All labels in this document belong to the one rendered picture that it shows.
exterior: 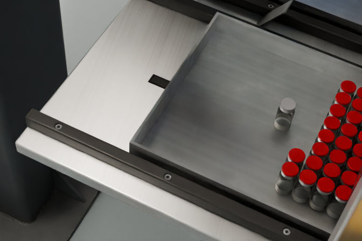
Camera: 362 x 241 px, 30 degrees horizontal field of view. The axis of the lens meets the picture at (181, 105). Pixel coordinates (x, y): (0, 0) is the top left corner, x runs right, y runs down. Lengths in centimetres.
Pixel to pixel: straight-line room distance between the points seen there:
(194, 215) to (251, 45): 29
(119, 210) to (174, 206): 100
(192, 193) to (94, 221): 101
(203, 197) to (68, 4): 157
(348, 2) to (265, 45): 18
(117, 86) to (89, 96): 4
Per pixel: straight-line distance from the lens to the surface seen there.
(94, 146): 85
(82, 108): 91
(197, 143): 87
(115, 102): 91
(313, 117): 93
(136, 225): 180
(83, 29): 222
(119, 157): 83
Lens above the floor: 160
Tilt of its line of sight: 52 degrees down
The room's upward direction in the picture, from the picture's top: 6 degrees clockwise
